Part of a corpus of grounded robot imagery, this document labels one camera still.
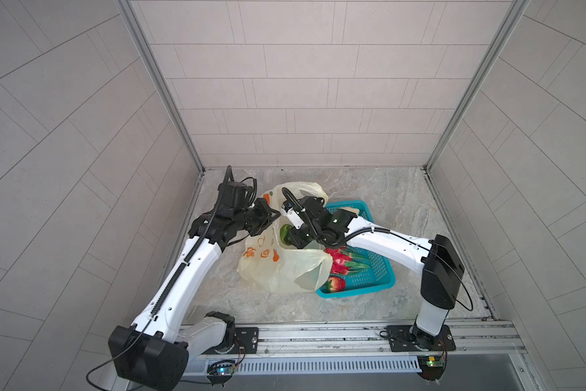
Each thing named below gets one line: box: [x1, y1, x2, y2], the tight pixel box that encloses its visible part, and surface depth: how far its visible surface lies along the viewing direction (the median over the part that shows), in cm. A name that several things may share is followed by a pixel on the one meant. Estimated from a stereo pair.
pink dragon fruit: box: [324, 246, 371, 276], surface depth 82 cm
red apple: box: [323, 276, 346, 294], surface depth 80 cm
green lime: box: [279, 224, 293, 247], surface depth 77 cm
